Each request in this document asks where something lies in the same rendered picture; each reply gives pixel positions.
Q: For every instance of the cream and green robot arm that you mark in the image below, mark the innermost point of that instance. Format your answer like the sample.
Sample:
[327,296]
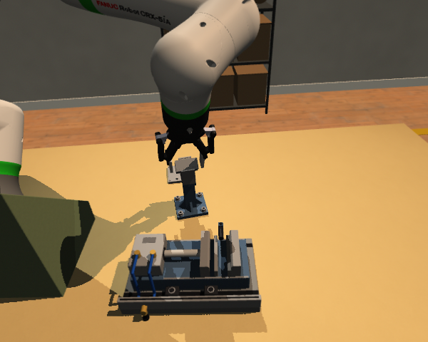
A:
[203,34]

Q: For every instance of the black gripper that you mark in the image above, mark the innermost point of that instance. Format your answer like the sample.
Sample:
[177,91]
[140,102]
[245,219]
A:
[177,140]

